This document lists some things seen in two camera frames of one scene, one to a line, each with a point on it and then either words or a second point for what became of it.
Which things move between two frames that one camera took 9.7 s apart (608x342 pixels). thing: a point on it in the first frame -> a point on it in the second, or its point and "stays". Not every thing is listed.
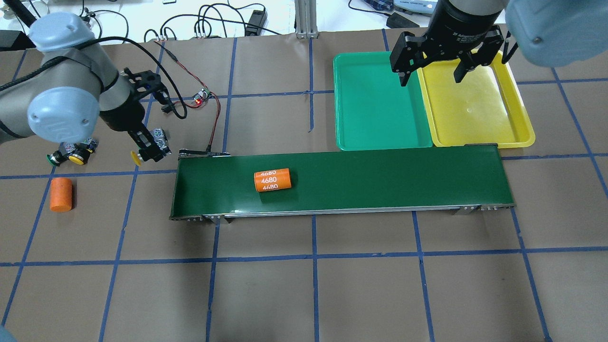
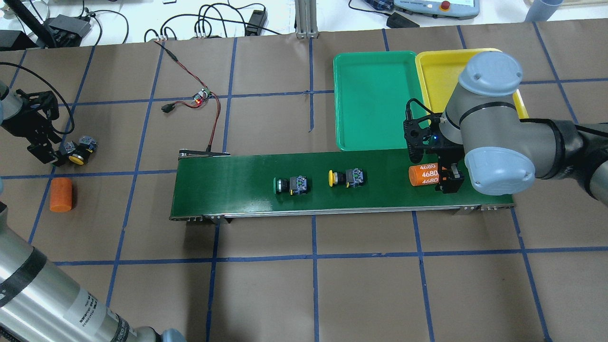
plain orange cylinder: [61, 194] stays
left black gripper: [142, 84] -> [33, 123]
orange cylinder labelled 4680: [272, 179] -> [423, 174]
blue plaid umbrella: [381, 4] stays
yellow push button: [137, 158] -> [351, 178]
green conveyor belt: [219, 186] stays
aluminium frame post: [306, 19] stays
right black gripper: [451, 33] -> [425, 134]
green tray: [373, 110] stays
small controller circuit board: [202, 96] stays
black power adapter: [258, 18] stays
